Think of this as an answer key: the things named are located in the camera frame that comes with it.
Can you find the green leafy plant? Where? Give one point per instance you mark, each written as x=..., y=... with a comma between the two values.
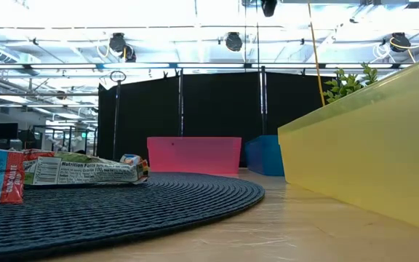
x=344, y=85

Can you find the thin yellow pole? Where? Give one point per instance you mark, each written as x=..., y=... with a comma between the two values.
x=315, y=54

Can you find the yellow plastic bin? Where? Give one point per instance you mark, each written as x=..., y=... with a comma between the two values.
x=369, y=153

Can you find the horizontal metal frame bar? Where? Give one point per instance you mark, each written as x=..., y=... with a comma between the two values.
x=209, y=66

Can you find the round black ceiling lamp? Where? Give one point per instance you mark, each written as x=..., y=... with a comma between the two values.
x=118, y=41
x=400, y=41
x=234, y=41

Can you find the black computer monitor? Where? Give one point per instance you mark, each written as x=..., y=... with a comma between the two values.
x=5, y=131

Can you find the pink plastic bin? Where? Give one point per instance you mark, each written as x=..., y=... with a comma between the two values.
x=202, y=154

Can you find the blue plastic bin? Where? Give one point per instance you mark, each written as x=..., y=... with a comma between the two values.
x=266, y=154

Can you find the dark blue woven round mat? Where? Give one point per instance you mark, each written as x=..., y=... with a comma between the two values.
x=122, y=211

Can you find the white orange granola bar wrapper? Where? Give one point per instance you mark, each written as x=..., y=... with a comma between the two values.
x=139, y=162

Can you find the blue red chocolate chip bar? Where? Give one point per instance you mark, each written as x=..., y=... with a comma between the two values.
x=2, y=174

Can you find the black curtain partition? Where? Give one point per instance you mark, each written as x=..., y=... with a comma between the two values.
x=220, y=105

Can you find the green white granola bar wrapper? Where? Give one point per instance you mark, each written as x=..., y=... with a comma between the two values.
x=86, y=171

